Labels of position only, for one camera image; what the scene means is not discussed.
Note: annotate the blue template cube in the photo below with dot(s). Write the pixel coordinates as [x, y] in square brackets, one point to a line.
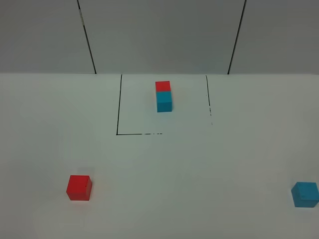
[164, 101]

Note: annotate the red template cube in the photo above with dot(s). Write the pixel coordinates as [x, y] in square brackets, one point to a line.
[163, 86]

